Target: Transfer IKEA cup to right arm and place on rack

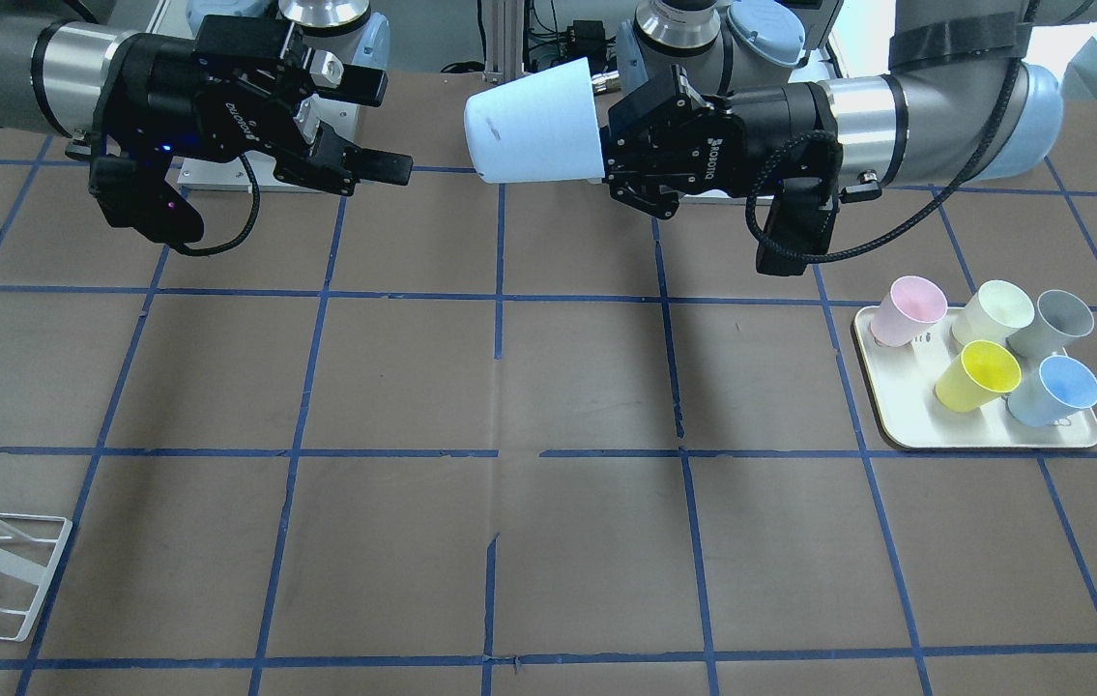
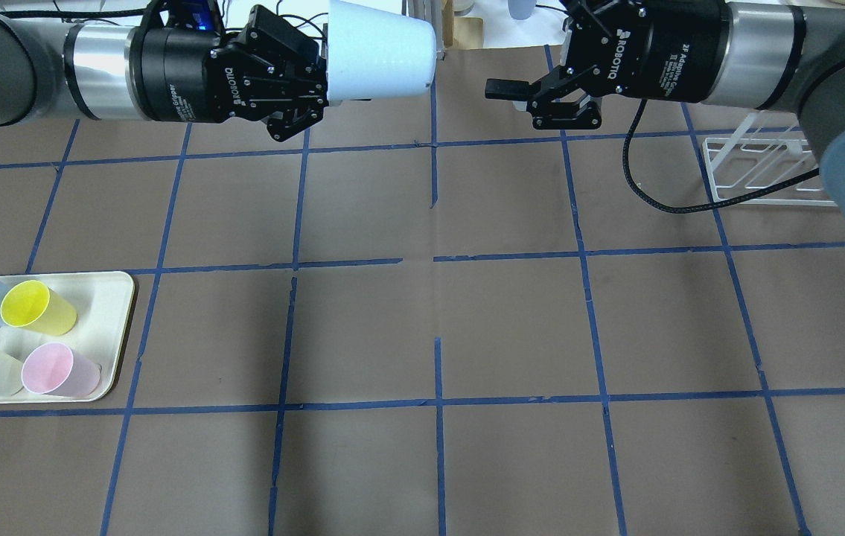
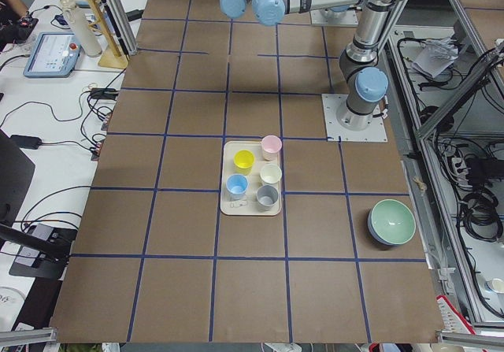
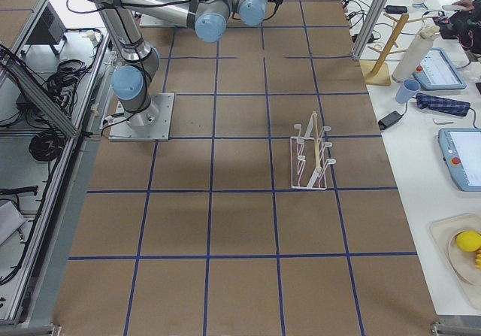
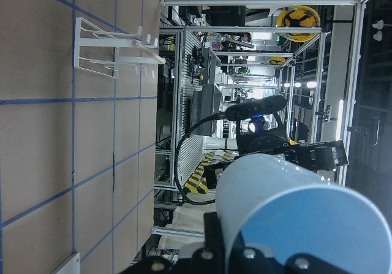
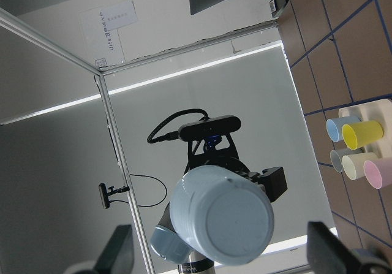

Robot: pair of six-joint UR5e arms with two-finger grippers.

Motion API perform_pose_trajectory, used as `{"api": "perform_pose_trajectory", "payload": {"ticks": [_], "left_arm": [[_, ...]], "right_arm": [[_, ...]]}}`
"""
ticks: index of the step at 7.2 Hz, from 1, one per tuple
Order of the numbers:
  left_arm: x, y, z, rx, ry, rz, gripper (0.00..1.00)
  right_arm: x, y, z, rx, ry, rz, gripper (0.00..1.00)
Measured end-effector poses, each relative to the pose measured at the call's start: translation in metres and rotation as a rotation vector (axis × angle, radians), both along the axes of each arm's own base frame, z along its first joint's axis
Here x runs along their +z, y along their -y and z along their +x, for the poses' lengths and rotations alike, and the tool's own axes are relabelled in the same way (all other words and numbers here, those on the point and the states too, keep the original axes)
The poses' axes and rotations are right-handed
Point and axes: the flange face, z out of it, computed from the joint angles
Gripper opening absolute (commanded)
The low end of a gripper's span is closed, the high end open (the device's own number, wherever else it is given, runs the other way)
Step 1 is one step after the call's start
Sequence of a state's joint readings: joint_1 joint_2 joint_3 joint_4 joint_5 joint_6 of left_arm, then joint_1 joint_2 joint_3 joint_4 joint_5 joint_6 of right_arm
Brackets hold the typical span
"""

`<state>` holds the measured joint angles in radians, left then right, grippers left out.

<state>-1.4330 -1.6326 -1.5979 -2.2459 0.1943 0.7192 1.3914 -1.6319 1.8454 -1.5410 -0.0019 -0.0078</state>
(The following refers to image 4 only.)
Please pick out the cream tray with fruit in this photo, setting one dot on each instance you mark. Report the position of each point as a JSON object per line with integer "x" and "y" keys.
{"x": 444, "y": 233}

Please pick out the teach pendant near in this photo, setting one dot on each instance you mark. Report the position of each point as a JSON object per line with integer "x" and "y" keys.
{"x": 460, "y": 148}

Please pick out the wooden mug tree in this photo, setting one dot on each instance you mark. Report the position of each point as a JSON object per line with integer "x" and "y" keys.
{"x": 377, "y": 73}

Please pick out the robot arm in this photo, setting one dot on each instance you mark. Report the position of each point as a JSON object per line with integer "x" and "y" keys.
{"x": 208, "y": 19}

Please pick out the teach pendant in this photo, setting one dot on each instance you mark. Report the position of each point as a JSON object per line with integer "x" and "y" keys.
{"x": 460, "y": 148}
{"x": 437, "y": 72}

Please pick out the black power adapter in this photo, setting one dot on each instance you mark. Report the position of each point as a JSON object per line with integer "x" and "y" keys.
{"x": 389, "y": 120}

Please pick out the yellow lemon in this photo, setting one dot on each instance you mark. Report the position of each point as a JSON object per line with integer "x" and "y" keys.
{"x": 468, "y": 241}

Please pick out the white thermos bottle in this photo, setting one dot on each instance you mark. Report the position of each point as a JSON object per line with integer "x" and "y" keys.
{"x": 415, "y": 53}

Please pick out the blue cup on side table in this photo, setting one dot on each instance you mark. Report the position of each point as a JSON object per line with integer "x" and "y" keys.
{"x": 408, "y": 89}

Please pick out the teach pendant far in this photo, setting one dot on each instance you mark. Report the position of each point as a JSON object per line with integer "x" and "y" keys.
{"x": 437, "y": 72}

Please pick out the aluminium frame post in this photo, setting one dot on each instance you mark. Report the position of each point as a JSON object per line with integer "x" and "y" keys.
{"x": 367, "y": 28}

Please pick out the white wire cup rack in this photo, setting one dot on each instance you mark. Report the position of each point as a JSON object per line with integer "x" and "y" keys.
{"x": 309, "y": 158}

